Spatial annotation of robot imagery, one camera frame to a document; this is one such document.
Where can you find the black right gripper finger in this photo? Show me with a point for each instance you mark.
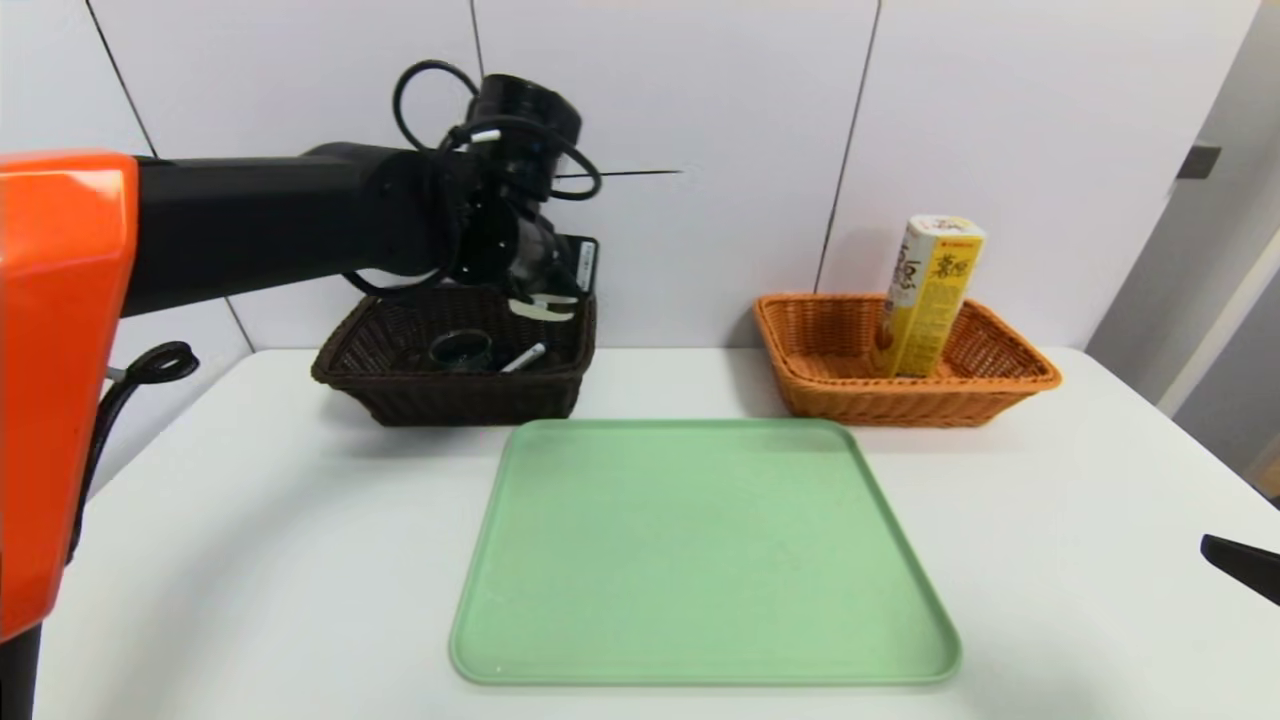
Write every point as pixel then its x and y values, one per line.
pixel 1250 572

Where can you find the dark brown wicker basket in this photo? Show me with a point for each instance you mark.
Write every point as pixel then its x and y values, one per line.
pixel 450 395

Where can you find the glass cup with black holder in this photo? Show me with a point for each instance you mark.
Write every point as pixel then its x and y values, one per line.
pixel 460 352

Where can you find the green plastic tray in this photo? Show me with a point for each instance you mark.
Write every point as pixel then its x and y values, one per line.
pixel 700 560

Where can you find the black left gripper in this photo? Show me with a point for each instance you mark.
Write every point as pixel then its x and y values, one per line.
pixel 581 266

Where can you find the orange wicker basket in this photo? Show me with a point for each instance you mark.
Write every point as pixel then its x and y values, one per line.
pixel 900 400

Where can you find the white eraser block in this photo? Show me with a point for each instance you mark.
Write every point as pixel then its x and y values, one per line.
pixel 545 312

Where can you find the orange and black left arm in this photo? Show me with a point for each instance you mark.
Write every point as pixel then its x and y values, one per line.
pixel 250 230

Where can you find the white marker with blue cap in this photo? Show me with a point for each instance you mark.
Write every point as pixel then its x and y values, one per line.
pixel 525 358

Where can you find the dark wall bracket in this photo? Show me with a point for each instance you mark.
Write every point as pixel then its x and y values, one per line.
pixel 1199 163

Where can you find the yellow snack box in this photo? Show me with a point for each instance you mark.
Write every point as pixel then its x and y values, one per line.
pixel 925 300

